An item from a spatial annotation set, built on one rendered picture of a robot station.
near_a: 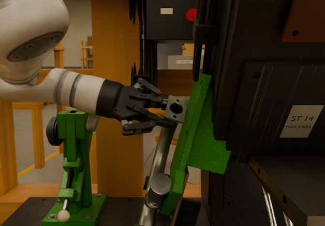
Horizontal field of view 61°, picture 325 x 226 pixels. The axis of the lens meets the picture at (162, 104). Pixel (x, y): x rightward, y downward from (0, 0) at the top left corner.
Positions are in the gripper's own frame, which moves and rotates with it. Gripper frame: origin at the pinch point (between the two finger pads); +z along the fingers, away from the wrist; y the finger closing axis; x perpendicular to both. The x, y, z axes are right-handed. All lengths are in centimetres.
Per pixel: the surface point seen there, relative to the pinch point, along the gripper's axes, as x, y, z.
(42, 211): 35.3, -16.3, -25.1
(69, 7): 671, 838, -412
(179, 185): -3.0, -15.0, 3.7
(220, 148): -5.6, -7.9, 9.3
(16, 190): 51, -9, -40
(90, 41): 736, 751, -303
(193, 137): -7.1, -8.1, 4.1
